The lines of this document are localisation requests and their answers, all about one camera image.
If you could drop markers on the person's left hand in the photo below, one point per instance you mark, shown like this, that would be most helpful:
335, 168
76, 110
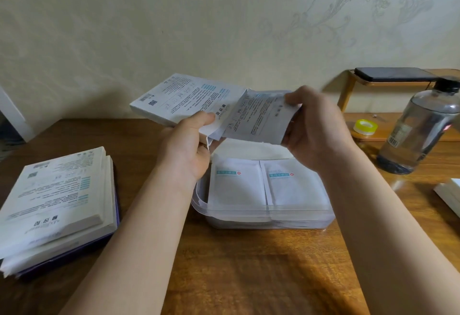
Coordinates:
179, 153

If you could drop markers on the person's right hand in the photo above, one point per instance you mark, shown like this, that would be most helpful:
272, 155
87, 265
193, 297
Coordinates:
320, 131

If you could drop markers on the stack of white boxes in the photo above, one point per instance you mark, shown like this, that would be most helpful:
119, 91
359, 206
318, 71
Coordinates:
54, 207
179, 95

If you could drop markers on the white container lid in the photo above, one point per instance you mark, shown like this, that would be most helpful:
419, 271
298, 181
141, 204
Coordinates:
251, 149

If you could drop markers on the clear plastic container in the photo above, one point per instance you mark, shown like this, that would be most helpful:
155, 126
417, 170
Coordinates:
251, 221

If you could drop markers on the white box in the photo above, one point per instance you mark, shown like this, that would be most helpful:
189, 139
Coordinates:
449, 194

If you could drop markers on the person's left forearm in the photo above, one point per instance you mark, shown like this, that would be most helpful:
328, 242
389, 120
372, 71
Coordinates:
133, 246

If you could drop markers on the person's right forearm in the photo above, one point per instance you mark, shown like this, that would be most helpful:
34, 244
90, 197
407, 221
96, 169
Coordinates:
388, 243

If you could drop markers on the yellow tape roll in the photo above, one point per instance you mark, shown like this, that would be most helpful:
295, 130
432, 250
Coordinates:
364, 127

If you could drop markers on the small wooden desk shelf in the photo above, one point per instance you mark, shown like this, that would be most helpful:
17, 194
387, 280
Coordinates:
386, 129

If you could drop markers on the black smartphone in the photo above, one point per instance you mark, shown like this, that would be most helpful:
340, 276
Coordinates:
395, 74

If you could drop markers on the clear bottle with black cap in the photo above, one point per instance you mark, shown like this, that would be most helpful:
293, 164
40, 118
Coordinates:
417, 131

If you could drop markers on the white bookshelf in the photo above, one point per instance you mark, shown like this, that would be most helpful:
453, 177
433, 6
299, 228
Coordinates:
14, 113

